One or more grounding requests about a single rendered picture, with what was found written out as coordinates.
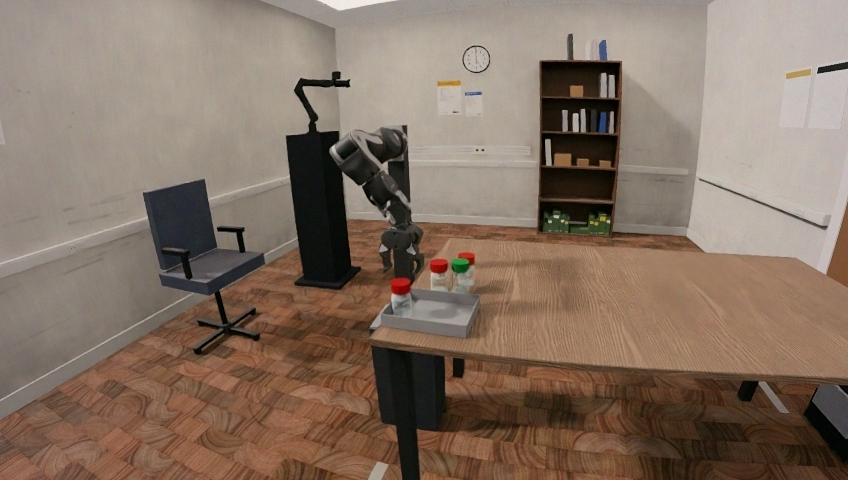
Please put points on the white bottle with red cap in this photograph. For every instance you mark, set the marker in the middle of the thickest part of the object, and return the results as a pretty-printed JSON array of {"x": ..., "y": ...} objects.
[
  {"x": 471, "y": 258},
  {"x": 439, "y": 276},
  {"x": 401, "y": 297}
]

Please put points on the green-capped bottle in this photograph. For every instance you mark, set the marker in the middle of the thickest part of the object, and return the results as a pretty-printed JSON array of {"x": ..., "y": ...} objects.
[{"x": 460, "y": 275}]

